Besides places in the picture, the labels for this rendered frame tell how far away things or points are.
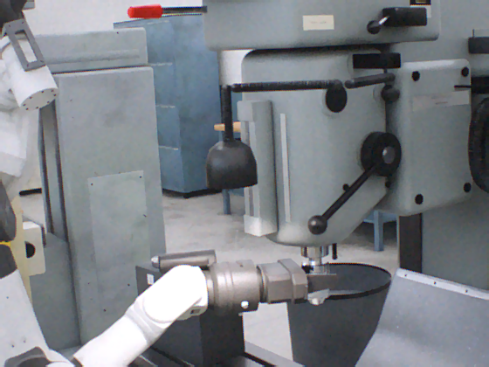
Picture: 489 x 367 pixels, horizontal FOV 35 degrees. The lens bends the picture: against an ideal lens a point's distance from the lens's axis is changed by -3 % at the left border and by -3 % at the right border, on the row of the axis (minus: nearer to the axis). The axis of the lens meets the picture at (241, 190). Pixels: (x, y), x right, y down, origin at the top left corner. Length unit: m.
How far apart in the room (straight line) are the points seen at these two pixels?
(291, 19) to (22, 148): 0.47
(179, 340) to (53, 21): 9.31
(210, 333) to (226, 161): 0.65
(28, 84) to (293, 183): 0.43
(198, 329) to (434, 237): 0.52
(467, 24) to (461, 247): 0.46
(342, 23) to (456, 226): 0.58
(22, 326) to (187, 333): 0.55
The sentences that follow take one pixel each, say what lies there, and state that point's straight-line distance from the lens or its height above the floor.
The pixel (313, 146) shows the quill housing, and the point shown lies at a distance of 1.21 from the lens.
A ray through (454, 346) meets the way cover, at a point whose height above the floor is 1.03.
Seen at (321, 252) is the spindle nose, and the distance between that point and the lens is 1.33.
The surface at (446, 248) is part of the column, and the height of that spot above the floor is 1.21.
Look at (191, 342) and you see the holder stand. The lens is 1.67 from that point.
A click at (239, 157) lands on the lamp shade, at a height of 1.49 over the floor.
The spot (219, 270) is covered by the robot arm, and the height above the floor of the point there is 1.28.
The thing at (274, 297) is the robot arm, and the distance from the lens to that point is 1.31.
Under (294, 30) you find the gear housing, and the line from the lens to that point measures 1.14.
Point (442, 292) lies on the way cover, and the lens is 1.65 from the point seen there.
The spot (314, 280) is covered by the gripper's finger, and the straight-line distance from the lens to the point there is 1.33.
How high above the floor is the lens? 1.64
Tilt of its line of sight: 11 degrees down
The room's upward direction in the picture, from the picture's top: 3 degrees counter-clockwise
